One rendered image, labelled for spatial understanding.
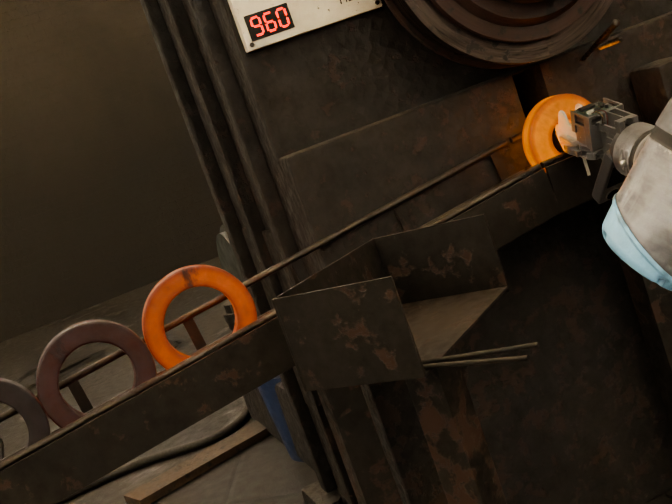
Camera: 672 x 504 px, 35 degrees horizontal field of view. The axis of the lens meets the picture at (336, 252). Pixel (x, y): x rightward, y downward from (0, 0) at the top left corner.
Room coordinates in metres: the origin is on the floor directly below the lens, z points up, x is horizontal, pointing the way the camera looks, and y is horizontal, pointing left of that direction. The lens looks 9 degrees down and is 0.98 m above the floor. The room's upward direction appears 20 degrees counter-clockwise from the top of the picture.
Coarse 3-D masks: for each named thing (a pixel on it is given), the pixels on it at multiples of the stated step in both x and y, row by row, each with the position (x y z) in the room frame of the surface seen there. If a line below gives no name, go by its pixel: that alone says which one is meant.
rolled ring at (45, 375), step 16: (96, 320) 1.63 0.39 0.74; (64, 336) 1.60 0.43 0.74; (80, 336) 1.61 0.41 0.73; (96, 336) 1.62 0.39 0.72; (112, 336) 1.62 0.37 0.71; (128, 336) 1.63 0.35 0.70; (48, 352) 1.60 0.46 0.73; (64, 352) 1.60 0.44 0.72; (128, 352) 1.63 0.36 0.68; (144, 352) 1.63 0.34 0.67; (48, 368) 1.59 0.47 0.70; (144, 368) 1.63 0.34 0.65; (48, 384) 1.59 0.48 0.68; (48, 400) 1.59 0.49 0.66; (64, 400) 1.61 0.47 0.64; (48, 416) 1.59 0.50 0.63; (64, 416) 1.59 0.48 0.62; (80, 416) 1.60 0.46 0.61
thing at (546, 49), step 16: (400, 0) 1.82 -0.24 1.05; (416, 0) 1.79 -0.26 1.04; (608, 0) 1.88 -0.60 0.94; (416, 16) 1.78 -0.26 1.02; (432, 16) 1.79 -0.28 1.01; (592, 16) 1.87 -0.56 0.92; (432, 32) 1.79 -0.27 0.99; (448, 32) 1.80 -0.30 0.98; (464, 32) 1.80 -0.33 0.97; (560, 32) 1.85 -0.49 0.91; (576, 32) 1.86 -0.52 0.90; (448, 48) 1.85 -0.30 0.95; (464, 48) 1.80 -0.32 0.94; (480, 48) 1.81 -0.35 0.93; (496, 48) 1.82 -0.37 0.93; (512, 48) 1.82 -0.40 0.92; (528, 48) 1.83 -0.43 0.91; (544, 48) 1.84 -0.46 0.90; (560, 48) 1.85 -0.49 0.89; (512, 64) 1.83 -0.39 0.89
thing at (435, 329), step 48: (384, 240) 1.61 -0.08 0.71; (432, 240) 1.55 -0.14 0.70; (480, 240) 1.50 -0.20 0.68; (336, 288) 1.35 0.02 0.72; (384, 288) 1.30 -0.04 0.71; (432, 288) 1.57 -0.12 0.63; (480, 288) 1.52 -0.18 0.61; (288, 336) 1.41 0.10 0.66; (336, 336) 1.36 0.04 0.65; (384, 336) 1.32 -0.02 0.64; (432, 336) 1.41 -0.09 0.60; (336, 384) 1.38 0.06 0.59; (432, 384) 1.44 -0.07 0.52; (432, 432) 1.46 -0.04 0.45; (480, 432) 1.47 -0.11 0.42; (480, 480) 1.44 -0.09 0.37
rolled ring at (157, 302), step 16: (176, 272) 1.66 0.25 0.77; (192, 272) 1.66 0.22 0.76; (208, 272) 1.67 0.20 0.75; (224, 272) 1.68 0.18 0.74; (160, 288) 1.65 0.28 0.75; (176, 288) 1.66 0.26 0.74; (224, 288) 1.67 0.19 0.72; (240, 288) 1.68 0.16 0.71; (160, 304) 1.65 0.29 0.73; (240, 304) 1.68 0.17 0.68; (144, 320) 1.65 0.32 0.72; (160, 320) 1.65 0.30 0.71; (240, 320) 1.67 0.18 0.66; (144, 336) 1.65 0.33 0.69; (160, 336) 1.65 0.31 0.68; (160, 352) 1.65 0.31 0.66; (176, 352) 1.65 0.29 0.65
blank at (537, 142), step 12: (552, 96) 1.87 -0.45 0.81; (564, 96) 1.87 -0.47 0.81; (576, 96) 1.87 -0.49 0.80; (540, 108) 1.85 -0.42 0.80; (552, 108) 1.86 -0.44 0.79; (564, 108) 1.87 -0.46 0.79; (528, 120) 1.86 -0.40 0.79; (540, 120) 1.85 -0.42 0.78; (552, 120) 1.86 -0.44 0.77; (528, 132) 1.85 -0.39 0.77; (540, 132) 1.85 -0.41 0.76; (552, 132) 1.86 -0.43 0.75; (528, 144) 1.85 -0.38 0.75; (540, 144) 1.85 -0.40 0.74; (552, 144) 1.85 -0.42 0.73; (528, 156) 1.86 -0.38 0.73; (540, 156) 1.85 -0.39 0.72; (552, 156) 1.85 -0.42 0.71
